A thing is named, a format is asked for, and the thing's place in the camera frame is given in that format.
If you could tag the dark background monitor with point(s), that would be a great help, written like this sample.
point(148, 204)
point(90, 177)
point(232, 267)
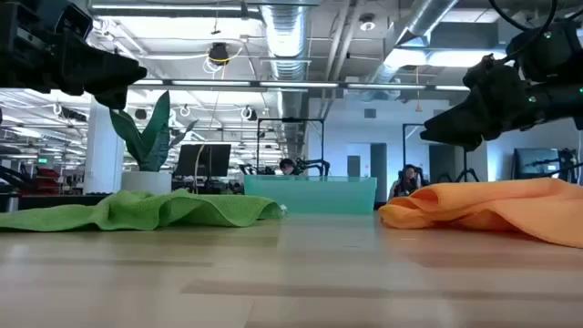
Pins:
point(205, 159)

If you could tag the black aluminium table frame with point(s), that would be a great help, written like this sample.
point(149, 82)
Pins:
point(64, 201)

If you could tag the red storage rack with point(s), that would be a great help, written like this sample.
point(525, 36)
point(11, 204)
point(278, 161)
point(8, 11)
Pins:
point(43, 180)

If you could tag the background black robot arm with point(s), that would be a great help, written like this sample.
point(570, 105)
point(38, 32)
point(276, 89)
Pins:
point(319, 163)

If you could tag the black ceiling camera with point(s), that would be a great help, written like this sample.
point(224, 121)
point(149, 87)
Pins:
point(218, 54)

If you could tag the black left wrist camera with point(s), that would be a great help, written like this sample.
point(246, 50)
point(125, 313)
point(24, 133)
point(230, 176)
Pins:
point(75, 20)

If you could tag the green microfibre towel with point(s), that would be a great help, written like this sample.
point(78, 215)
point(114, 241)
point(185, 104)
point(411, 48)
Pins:
point(136, 212)

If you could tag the person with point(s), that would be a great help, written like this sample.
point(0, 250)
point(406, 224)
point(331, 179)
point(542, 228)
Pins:
point(288, 166)
point(407, 182)

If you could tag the green snake plant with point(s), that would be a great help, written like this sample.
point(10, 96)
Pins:
point(152, 146)

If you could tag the silver metal post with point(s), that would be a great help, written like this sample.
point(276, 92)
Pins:
point(12, 203)

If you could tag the white pillar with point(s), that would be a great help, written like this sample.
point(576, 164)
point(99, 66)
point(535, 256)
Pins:
point(102, 150)

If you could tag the teal translucent plastic bin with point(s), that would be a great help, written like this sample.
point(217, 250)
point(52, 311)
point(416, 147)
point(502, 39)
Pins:
point(319, 196)

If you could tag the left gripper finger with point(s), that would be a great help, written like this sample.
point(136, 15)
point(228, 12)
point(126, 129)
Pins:
point(100, 68)
point(111, 98)

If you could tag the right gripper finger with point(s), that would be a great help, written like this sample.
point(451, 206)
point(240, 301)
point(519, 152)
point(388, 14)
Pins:
point(469, 120)
point(467, 144)

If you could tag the black tripod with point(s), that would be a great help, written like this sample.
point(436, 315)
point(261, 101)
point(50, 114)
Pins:
point(465, 159)

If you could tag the silver ventilation duct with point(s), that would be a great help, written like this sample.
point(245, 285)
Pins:
point(423, 18)
point(287, 36)

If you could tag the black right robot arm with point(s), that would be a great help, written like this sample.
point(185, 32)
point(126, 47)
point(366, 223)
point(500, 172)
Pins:
point(560, 100)

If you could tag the orange microfibre towel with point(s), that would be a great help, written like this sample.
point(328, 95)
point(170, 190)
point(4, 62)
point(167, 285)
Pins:
point(501, 209)

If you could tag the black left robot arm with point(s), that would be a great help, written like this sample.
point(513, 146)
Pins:
point(23, 41)

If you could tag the long white light strip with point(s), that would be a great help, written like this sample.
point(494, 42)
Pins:
point(296, 85)

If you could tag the background monitor on desk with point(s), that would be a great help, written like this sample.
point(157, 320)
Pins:
point(535, 161)

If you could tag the white plant pot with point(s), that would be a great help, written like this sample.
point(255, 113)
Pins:
point(146, 182)

